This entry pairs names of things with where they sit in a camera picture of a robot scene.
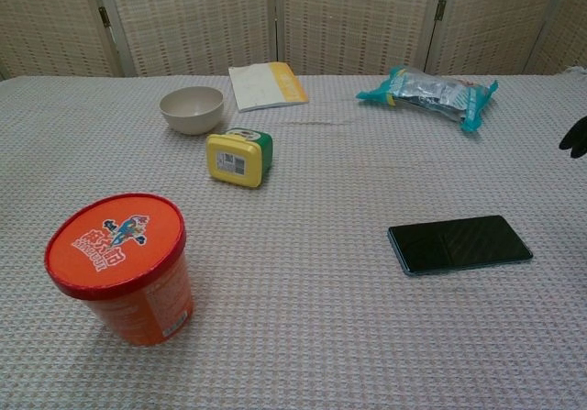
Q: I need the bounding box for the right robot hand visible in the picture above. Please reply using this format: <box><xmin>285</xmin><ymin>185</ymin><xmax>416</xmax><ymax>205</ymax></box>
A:
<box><xmin>558</xmin><ymin>115</ymin><xmax>587</xmax><ymax>159</ymax></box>

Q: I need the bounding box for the white woven tablecloth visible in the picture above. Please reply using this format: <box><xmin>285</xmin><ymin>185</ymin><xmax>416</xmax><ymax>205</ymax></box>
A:
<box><xmin>0</xmin><ymin>73</ymin><xmax>587</xmax><ymax>410</ymax></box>

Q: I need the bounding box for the teal snack bag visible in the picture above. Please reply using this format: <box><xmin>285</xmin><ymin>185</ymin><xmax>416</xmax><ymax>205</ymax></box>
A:
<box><xmin>356</xmin><ymin>64</ymin><xmax>499</xmax><ymax>133</ymax></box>

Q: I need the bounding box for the black and teal smartphone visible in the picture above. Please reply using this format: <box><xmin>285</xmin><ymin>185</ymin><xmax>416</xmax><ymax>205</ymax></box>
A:
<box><xmin>387</xmin><ymin>215</ymin><xmax>535</xmax><ymax>276</ymax></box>

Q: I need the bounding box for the white and yellow booklet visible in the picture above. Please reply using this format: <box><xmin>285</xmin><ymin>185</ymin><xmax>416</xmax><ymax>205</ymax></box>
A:
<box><xmin>227</xmin><ymin>61</ymin><xmax>310</xmax><ymax>114</ymax></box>

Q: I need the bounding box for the yellow and green box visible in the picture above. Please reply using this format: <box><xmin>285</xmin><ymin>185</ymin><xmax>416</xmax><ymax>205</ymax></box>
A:
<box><xmin>205</xmin><ymin>127</ymin><xmax>274</xmax><ymax>190</ymax></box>

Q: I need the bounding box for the beige bowl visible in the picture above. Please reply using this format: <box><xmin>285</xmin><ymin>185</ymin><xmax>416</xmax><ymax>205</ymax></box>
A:
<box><xmin>159</xmin><ymin>85</ymin><xmax>225</xmax><ymax>137</ymax></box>

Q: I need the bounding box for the woven folding screen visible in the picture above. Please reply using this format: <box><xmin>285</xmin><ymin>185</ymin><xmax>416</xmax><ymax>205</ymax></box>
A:
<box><xmin>0</xmin><ymin>0</ymin><xmax>587</xmax><ymax>81</ymax></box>

